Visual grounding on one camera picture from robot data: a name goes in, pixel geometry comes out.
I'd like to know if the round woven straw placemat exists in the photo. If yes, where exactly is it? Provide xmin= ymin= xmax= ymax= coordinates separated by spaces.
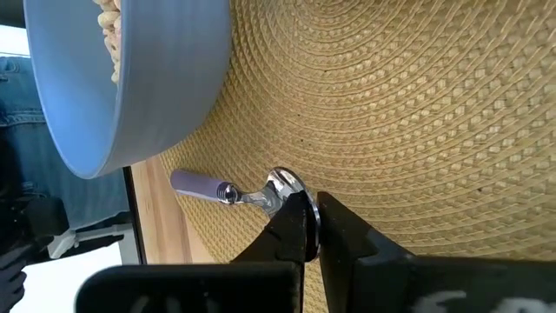
xmin=158 ymin=0 xmax=556 ymax=313

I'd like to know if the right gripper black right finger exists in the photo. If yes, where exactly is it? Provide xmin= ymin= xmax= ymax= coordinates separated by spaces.
xmin=316 ymin=190 xmax=420 ymax=313

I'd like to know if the metal spoon lilac handle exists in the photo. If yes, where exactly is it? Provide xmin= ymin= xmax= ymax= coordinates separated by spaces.
xmin=169 ymin=166 xmax=321 ymax=263

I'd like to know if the blue plastic bowl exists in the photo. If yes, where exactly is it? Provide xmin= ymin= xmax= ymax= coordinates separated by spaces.
xmin=23 ymin=0 xmax=233 ymax=180

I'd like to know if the person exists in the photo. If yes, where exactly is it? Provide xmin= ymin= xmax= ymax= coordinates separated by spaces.
xmin=0 ymin=56 xmax=131 ymax=231

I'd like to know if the cereal rings heap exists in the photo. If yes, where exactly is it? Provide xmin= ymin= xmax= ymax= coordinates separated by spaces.
xmin=92 ymin=0 xmax=122 ymax=84

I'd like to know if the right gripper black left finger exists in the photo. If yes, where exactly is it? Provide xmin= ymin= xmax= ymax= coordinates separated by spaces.
xmin=232 ymin=190 xmax=309 ymax=266

